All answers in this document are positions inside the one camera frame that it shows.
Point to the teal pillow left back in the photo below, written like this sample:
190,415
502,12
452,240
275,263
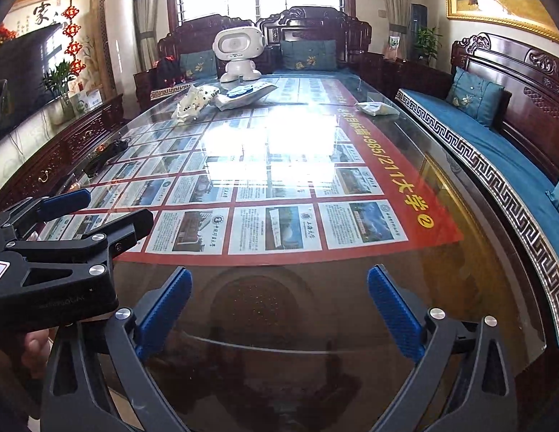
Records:
198,65

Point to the dark wooden side sofa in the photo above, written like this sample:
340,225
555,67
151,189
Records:
527,117

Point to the black remote control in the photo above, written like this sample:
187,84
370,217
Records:
98,162

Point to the black tower speaker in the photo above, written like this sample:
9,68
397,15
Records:
419,19

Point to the white standing air conditioner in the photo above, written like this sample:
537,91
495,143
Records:
123,52

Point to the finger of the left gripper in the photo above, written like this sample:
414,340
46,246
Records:
20,220
107,241

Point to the potted green plant corner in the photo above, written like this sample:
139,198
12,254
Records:
427,44

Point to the white bag with blue items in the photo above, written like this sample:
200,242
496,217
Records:
244,95

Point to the green plant on cabinet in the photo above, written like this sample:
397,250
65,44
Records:
56,82

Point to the calligraphy wall scroll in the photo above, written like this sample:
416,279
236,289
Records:
29,15

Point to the university poster under glass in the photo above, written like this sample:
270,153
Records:
303,176

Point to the blue sofa seat cushion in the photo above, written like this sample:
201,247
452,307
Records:
518,185

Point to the white crumpled plastic bag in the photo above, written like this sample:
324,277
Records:
193,102

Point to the dark wooden tv cabinet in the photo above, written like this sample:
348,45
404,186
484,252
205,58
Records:
48,168

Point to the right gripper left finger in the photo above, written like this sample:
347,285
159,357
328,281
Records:
75,394

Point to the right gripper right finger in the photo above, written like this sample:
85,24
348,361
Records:
483,396

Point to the left hand of person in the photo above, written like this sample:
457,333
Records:
36,352

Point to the dark wooden back sofa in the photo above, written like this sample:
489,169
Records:
352,36

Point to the black television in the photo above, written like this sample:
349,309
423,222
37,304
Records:
23,62

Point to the blue embroidered pillow far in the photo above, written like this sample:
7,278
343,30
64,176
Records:
475,96

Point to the white toy robot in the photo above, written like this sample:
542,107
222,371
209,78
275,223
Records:
238,47

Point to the red chinese knot decoration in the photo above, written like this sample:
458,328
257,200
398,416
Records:
74,47

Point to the tissue packet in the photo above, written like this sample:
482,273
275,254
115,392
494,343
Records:
375,109

